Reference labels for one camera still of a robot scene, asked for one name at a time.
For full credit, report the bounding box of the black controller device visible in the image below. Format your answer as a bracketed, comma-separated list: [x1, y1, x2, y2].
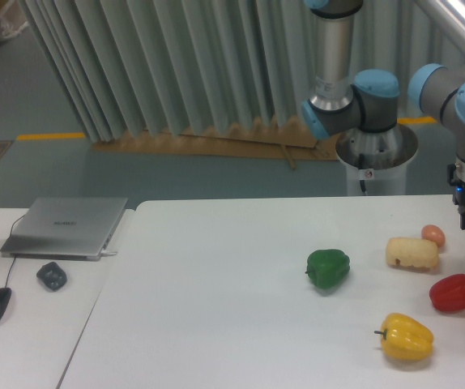
[36, 262, 68, 292]

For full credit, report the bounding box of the brown egg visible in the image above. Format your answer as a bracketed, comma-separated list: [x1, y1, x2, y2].
[420, 224, 446, 248]

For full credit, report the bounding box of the yellow bell pepper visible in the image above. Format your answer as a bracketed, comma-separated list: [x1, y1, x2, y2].
[373, 313, 434, 361]

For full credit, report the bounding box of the red bell pepper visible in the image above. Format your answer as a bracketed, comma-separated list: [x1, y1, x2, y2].
[429, 273, 465, 313]

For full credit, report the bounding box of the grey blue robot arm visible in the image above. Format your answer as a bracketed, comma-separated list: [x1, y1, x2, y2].
[301, 1, 465, 229]

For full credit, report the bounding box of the grey green curtain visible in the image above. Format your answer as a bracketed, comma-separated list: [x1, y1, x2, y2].
[16, 0, 465, 143]

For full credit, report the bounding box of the brown cardboard sheet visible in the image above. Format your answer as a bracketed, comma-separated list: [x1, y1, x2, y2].
[92, 116, 338, 169]

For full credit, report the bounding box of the green bell pepper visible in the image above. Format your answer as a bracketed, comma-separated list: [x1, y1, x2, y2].
[305, 249, 350, 289]

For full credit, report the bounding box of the silver laptop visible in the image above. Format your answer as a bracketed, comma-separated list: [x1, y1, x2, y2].
[0, 197, 128, 260]

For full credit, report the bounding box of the black mouse cable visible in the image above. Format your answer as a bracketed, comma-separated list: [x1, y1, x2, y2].
[0, 206, 31, 289]

